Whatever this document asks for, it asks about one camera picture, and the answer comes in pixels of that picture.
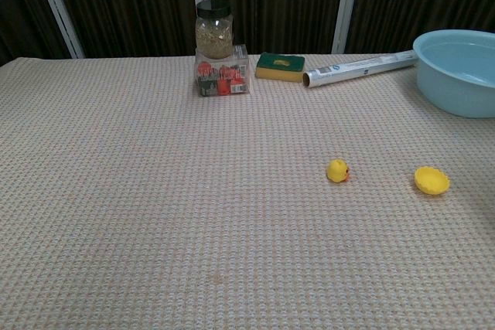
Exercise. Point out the small yellow object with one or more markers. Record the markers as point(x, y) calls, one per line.
point(337, 171)

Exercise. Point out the clear box of clips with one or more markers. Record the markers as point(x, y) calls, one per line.
point(222, 80)

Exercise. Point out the green and yellow sponge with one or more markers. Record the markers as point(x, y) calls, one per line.
point(279, 65)

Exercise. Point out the beige woven tablecloth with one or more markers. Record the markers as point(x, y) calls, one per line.
point(174, 198)

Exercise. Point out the glass jar black lid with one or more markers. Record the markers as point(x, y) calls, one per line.
point(214, 36)

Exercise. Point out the white foil roll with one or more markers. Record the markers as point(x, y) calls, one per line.
point(356, 70)

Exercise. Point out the dark pleated curtain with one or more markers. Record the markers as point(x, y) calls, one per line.
point(135, 5)

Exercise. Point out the yellow eggshell cup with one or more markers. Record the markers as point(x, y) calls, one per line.
point(431, 181)

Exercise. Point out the light blue plastic basin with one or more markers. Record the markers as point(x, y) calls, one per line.
point(456, 82)

